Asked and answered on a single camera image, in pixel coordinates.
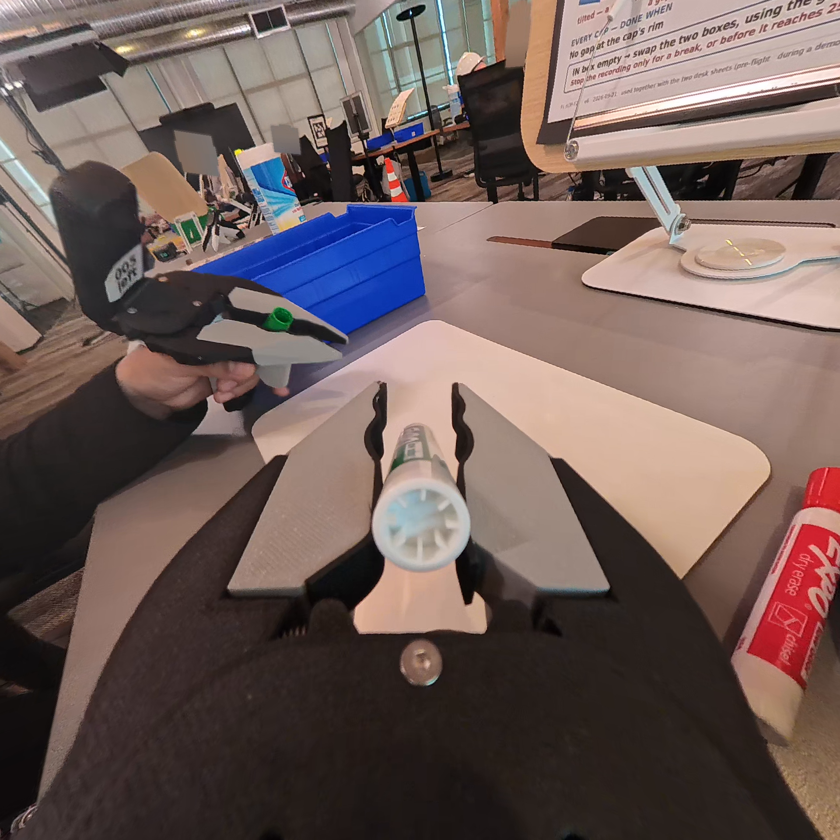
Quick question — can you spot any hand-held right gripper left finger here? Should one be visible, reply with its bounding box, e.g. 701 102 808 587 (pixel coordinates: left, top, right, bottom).
226 381 389 598

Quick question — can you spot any large blue plastic bin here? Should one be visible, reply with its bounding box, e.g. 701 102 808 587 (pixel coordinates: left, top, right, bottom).
193 203 426 334

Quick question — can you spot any black desk cable hatch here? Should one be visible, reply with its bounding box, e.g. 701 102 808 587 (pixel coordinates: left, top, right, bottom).
551 217 664 255

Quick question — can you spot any person's left forearm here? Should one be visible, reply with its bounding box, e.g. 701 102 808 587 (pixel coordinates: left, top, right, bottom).
0 364 210 578

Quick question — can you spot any person's left hand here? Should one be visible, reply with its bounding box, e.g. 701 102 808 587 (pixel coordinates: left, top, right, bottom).
115 348 290 421

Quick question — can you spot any white whiteboard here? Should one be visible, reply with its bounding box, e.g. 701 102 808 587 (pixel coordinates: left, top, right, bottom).
251 319 770 634

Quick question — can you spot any black television screen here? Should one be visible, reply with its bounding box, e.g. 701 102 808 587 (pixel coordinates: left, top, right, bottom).
138 101 257 162

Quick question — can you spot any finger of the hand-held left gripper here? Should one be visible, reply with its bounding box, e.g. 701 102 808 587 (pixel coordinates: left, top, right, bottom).
223 283 349 346
196 322 343 366

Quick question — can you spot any black white device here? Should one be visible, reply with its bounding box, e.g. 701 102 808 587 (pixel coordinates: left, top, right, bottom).
202 210 248 254

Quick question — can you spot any wipes canister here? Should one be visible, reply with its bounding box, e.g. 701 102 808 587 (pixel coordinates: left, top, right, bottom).
236 146 308 236

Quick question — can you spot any tan board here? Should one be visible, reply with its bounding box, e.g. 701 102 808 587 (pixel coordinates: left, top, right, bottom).
121 152 208 221

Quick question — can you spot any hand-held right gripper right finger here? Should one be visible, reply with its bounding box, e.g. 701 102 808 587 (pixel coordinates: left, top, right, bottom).
449 382 610 603

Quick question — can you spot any red dry-erase marker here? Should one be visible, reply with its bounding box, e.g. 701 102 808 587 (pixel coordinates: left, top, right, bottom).
730 467 840 739

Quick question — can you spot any white framed panel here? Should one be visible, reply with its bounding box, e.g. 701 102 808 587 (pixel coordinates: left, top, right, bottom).
535 0 840 173

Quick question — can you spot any black mesh office chair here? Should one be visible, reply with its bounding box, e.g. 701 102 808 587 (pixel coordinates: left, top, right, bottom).
325 121 359 203
456 64 543 203

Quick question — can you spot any black light box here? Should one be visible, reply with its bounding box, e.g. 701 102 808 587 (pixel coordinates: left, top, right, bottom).
16 41 131 112

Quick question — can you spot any white dry-erase marker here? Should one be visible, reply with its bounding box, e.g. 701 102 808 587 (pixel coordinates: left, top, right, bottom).
372 423 472 573

